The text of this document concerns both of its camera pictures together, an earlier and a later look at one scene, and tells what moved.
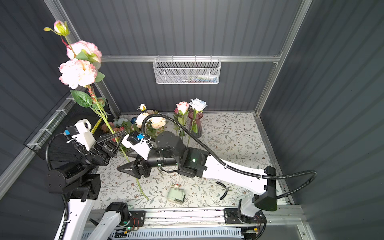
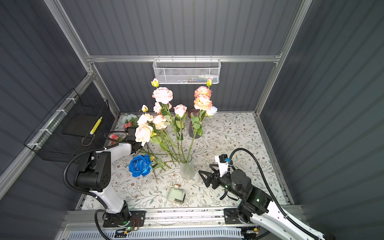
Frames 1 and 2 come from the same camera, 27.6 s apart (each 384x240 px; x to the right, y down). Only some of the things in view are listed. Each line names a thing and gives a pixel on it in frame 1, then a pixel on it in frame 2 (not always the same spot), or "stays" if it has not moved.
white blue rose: [197, 105] to [212, 111]
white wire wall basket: [186, 71] stays
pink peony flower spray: [80, 70] to [163, 96]
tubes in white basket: [201, 78] stays
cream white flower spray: [152, 124] stays
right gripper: [133, 164] to [216, 175]
